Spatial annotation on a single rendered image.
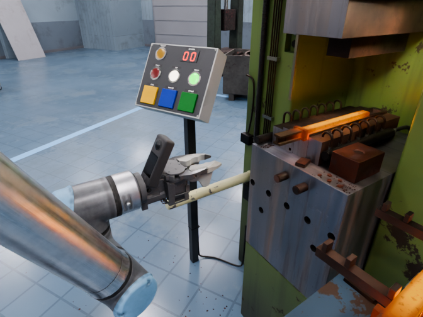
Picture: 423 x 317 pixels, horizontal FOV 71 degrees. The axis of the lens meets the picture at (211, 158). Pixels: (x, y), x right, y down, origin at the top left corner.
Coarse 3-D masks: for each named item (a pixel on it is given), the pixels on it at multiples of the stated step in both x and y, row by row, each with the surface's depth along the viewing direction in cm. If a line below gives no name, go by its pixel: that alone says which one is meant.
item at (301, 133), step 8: (360, 112) 104; (368, 112) 104; (328, 120) 97; (336, 120) 97; (344, 120) 98; (296, 128) 89; (304, 128) 89; (312, 128) 90; (320, 128) 92; (280, 136) 84; (288, 136) 87; (296, 136) 89; (304, 136) 88; (280, 144) 85
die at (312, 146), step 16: (336, 112) 113; (352, 112) 110; (384, 112) 108; (288, 128) 95; (352, 128) 95; (288, 144) 97; (304, 144) 91; (320, 144) 86; (336, 144) 90; (320, 160) 88
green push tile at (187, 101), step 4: (184, 92) 116; (188, 92) 115; (184, 96) 116; (188, 96) 115; (192, 96) 114; (196, 96) 113; (180, 100) 116; (184, 100) 115; (188, 100) 115; (192, 100) 114; (196, 100) 114; (180, 104) 116; (184, 104) 115; (188, 104) 114; (192, 104) 114; (180, 108) 116; (184, 108) 115; (188, 108) 114; (192, 108) 113; (188, 112) 114; (192, 112) 113
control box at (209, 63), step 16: (176, 48) 121; (192, 48) 117; (208, 48) 114; (160, 64) 124; (176, 64) 120; (192, 64) 116; (208, 64) 113; (224, 64) 118; (144, 80) 127; (160, 80) 123; (176, 80) 119; (208, 80) 112; (160, 96) 122; (176, 96) 118; (208, 96) 114; (160, 112) 129; (176, 112) 118; (208, 112) 117
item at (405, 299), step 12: (420, 276) 47; (408, 288) 45; (420, 288) 45; (396, 300) 43; (408, 300) 43; (420, 300) 43; (372, 312) 42; (384, 312) 41; (396, 312) 41; (408, 312) 41; (420, 312) 44
